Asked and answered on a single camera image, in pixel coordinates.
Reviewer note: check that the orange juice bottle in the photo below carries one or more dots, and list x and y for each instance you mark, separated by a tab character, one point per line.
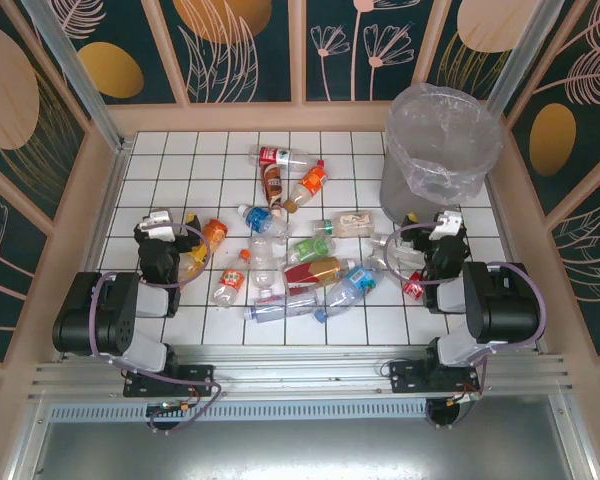
214	232

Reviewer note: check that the small red label bottle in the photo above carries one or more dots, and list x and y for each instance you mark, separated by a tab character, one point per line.
412	289

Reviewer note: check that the orange cap clear bottle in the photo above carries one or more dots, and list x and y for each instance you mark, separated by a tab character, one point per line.
231	280

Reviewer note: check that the beige drink green cap bottle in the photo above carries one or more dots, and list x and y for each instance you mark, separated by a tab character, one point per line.
352	222

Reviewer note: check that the small blue label bottle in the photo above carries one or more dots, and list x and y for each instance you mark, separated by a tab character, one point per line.
259	219

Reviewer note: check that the clear unlabelled bottle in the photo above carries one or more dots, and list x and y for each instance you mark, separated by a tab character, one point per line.
261	260

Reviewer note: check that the large blue label water bottle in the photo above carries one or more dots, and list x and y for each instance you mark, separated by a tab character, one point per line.
352	287

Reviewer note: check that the brown label bottle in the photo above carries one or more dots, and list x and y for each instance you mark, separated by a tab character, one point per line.
272	185

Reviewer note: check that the red white label water bottle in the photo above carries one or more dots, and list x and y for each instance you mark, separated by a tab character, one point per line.
275	156

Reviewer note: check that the clear blue cap bottle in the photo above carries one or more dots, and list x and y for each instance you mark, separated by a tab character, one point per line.
280	306

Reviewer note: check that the red gold label bottle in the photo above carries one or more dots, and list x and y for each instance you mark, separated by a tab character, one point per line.
312	274

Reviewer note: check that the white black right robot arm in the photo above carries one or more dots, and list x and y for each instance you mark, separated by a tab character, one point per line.
505	300

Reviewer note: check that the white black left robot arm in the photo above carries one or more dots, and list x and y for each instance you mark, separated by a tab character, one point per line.
150	357

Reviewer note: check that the metal mesh waste bin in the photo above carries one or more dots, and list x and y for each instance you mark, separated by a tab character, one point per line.
397	200

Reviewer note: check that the clear plastic bin liner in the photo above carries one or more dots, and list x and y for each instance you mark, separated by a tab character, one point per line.
460	172

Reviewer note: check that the orange label red cap bottle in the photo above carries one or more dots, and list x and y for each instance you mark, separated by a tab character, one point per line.
311	182

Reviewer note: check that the small circuit board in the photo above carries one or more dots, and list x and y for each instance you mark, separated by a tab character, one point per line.
167	407

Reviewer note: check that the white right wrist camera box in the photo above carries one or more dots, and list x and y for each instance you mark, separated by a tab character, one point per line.
447	221

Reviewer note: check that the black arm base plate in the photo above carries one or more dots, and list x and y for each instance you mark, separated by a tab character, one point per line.
200	375
405	377

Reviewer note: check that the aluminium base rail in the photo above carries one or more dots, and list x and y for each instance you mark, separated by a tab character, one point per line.
300	372

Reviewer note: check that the aluminium corner post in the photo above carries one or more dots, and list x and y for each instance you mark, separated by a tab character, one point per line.
80	85
517	55

